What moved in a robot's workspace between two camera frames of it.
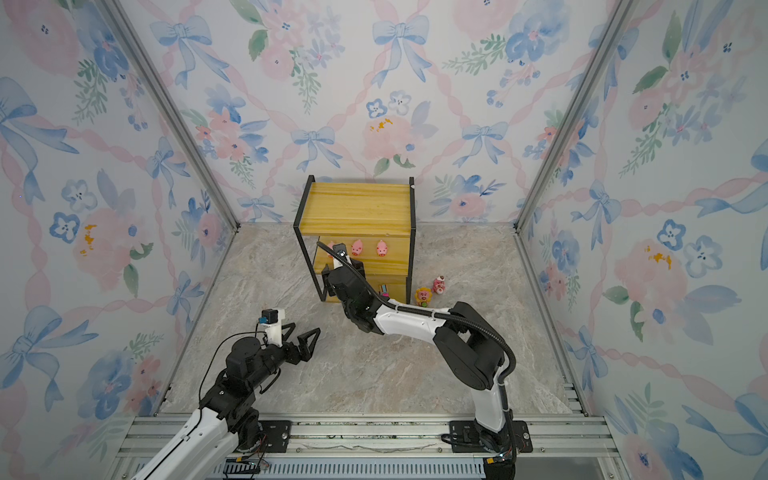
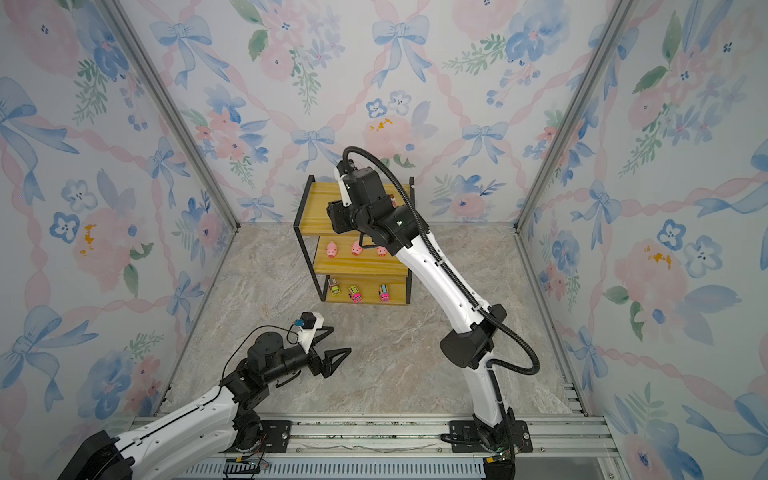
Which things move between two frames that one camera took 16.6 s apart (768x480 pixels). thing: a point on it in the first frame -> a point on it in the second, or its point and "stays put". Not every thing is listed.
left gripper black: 303,351 -> 324,366
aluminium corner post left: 176,116 stays put
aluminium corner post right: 623,11 stays put
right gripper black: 329,280 -> 337,214
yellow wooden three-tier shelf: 375,221 stays put
